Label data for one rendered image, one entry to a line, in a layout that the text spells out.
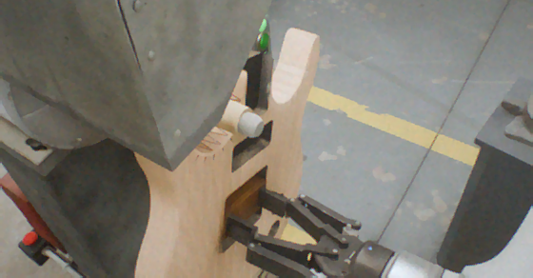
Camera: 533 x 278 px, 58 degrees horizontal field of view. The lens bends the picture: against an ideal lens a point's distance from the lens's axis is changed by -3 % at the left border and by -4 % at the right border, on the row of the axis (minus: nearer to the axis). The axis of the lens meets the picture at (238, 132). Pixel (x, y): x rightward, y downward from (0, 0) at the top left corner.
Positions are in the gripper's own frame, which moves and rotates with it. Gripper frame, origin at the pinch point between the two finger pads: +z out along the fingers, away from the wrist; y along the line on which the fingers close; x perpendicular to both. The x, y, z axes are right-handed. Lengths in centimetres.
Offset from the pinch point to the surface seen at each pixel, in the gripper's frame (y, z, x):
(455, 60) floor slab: 200, 9, -41
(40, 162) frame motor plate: -13.8, 26.5, 2.6
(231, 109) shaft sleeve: -8.3, -1.8, 19.8
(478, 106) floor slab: 176, -10, -50
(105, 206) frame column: 3.5, 34.5, -21.0
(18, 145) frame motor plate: -13.5, 32.1, 2.9
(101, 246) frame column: 1.6, 34.6, -30.7
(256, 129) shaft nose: -8.0, -4.8, 18.5
